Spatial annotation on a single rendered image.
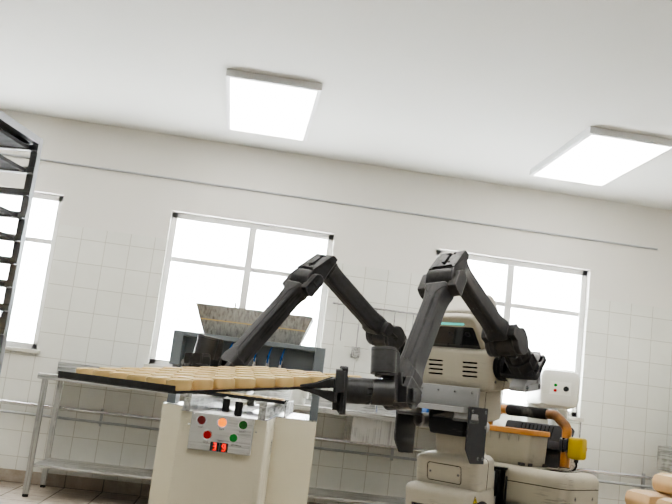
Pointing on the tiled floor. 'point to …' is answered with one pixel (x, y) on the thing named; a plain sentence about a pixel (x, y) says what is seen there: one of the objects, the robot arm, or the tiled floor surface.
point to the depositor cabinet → (280, 469)
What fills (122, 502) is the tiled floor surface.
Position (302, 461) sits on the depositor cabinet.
